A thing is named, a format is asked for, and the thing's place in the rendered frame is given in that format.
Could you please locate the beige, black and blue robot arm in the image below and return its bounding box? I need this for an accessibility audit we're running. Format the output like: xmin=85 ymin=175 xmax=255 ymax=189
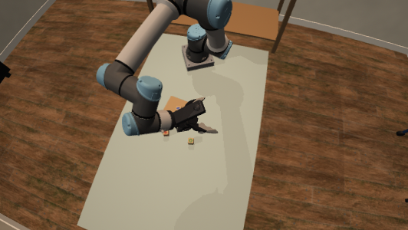
xmin=97 ymin=0 xmax=232 ymax=136

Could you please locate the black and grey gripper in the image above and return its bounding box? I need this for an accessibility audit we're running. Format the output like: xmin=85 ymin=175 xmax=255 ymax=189
xmin=167 ymin=97 xmax=218 ymax=134

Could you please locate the orange flat mat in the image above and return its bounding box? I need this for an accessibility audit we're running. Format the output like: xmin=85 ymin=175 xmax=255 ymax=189
xmin=164 ymin=96 xmax=188 ymax=112

